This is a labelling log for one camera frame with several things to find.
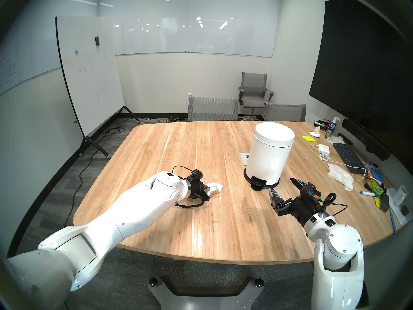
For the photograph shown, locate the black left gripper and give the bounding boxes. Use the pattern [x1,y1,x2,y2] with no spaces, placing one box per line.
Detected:
[186,180,213,202]

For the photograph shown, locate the rolling whiteboard on stand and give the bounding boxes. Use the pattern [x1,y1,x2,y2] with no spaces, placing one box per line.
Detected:
[55,16,141,160]

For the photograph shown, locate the long black power cable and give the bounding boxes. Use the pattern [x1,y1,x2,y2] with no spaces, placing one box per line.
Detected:
[64,116,152,228]

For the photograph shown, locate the black and yellow block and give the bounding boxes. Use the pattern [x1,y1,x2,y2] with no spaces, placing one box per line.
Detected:
[374,193,390,213]

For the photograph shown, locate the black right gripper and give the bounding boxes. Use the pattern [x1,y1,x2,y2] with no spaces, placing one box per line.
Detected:
[269,177,323,227]

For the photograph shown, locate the white mug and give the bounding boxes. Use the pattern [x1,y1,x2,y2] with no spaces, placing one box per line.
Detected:
[396,185,409,207]

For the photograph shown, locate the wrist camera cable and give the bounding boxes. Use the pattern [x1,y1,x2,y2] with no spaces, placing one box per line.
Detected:
[172,165,194,177]
[319,192,349,216]

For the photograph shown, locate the white charger cable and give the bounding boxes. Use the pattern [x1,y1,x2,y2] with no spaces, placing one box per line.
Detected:
[311,143,371,181]

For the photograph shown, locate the glass wall board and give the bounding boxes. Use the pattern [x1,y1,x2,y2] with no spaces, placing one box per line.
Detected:
[97,0,280,58]

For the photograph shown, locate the green handled scissors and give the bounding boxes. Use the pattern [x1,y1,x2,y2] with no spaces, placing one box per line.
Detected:
[366,178,384,197]

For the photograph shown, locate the large black wall screen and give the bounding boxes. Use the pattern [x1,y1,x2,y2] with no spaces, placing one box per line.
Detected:
[309,0,413,171]

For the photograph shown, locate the whiteboard cleaner spray bottle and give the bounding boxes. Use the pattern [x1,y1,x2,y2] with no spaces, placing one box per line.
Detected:
[325,116,341,139]

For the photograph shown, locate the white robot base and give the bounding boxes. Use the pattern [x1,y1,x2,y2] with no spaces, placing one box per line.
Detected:
[148,275,264,310]

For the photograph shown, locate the black keyboard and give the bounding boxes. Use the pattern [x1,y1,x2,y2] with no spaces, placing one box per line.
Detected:
[332,142,367,174]

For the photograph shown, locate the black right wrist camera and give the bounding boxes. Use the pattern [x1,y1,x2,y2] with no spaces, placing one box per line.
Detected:
[300,182,322,204]

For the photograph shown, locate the black video soundbar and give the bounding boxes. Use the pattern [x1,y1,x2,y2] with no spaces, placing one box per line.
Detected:
[341,118,391,161]

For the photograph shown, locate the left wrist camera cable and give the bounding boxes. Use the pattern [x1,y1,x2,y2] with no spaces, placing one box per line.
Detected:
[172,165,194,177]

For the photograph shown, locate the wall whiteboard with handwriting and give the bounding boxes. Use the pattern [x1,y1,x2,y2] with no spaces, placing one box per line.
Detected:
[0,22,62,96]

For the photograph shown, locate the grey fabric-back chair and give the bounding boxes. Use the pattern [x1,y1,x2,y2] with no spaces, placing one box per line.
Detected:
[264,103,307,122]

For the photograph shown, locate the white pedal trash can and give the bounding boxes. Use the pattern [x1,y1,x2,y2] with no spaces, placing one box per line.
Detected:
[244,121,295,191]

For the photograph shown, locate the black left gripper loop cable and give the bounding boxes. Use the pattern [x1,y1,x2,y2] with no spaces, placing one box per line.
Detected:
[175,199,205,208]

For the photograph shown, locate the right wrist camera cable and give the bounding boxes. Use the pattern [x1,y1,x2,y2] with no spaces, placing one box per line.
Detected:
[319,192,349,216]

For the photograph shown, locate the grey mesh-back chair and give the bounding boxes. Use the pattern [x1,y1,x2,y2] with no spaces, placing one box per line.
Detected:
[188,95,239,121]

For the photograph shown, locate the large crumpled white tissue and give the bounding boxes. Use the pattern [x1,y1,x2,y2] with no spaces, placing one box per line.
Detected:
[327,163,354,191]

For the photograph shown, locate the grey swivel office chair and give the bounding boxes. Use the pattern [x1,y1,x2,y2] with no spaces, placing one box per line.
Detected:
[238,72,274,121]

